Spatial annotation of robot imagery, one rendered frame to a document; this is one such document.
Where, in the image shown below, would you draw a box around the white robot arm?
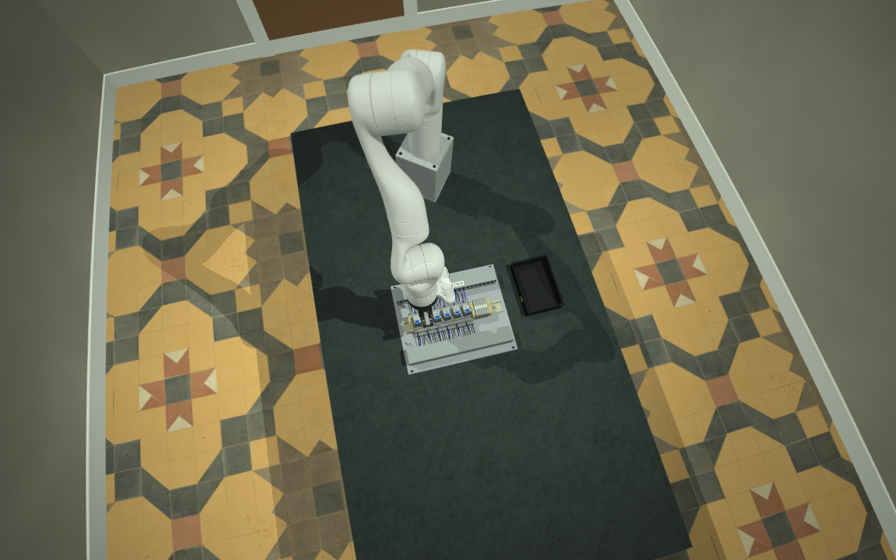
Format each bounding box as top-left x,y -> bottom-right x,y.
348,49 -> 455,307

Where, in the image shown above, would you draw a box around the black rectangular tray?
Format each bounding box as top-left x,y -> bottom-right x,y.
510,255 -> 564,317

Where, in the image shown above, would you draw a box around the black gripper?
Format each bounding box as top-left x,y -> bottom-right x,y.
408,297 -> 438,327

